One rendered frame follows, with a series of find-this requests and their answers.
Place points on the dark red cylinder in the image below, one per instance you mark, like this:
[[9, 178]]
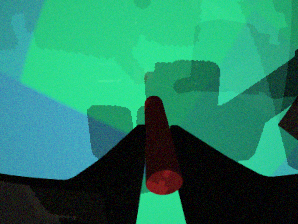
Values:
[[162, 172]]

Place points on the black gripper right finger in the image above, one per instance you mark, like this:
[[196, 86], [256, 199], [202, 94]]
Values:
[[217, 190]]

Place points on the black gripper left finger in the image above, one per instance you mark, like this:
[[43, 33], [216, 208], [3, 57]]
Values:
[[108, 192]]

